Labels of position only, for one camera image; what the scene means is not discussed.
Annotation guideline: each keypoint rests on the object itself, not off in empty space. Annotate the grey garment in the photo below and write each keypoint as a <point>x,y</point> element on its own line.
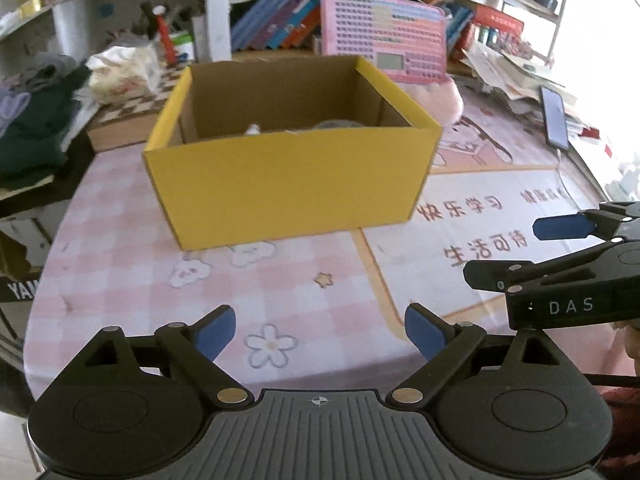
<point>50,67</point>

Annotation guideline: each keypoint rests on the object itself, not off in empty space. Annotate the white green cup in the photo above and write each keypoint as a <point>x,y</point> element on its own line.
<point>184,49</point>

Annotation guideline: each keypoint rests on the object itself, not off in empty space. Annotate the white tape roll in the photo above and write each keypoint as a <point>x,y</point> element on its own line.
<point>340,124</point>

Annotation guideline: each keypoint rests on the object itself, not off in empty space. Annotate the person's red clothing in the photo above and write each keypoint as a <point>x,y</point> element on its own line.
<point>622,435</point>

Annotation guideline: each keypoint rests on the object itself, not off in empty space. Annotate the white shelf unit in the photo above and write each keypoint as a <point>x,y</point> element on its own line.
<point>217,10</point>

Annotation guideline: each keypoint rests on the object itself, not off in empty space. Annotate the pile of papers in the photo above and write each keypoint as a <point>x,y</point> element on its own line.
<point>500,75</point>

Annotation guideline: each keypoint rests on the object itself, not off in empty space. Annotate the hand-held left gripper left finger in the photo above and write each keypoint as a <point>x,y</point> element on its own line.
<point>215,332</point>

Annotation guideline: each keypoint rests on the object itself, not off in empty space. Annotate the red box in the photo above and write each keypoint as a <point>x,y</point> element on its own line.
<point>500,20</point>

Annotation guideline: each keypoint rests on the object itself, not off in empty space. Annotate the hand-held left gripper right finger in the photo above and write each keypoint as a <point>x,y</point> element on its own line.
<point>425,332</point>

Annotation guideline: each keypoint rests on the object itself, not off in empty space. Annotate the black smartphone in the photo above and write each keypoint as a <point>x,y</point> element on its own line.
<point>555,117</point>

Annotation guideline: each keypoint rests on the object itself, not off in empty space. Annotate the tissue pack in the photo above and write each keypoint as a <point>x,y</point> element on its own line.
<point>125,75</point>

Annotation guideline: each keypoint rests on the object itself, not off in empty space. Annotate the purple garment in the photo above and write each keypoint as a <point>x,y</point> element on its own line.
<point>10,110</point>

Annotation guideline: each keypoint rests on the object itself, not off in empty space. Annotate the black bag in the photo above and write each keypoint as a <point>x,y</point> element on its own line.
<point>17,290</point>

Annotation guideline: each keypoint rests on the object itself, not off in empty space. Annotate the dark green garment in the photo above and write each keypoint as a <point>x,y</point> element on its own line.
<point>30,140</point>

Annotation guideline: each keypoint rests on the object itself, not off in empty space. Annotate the pink learning tablet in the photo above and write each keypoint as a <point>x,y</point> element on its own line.
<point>370,25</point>

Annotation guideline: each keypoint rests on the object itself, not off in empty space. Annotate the pile of colourful beads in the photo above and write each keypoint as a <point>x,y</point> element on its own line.
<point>520,47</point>

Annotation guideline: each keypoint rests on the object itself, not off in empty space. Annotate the pink plush toy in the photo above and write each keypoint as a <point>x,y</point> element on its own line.
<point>445,102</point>

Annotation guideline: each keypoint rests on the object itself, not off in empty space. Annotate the row of colourful books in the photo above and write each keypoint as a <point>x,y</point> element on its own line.
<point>280,15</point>

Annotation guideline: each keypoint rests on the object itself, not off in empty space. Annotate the yellow cardboard box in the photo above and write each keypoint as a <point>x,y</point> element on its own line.
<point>280,190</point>

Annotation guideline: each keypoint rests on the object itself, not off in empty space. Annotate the pink checked tablecloth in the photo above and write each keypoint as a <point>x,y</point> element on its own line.
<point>125,270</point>

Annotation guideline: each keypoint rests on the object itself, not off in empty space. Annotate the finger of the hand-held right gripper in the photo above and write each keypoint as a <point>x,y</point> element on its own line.
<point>560,227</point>
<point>550,270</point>

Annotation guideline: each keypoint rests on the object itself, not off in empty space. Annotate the checkered wooden box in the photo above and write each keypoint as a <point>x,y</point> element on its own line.
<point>125,120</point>

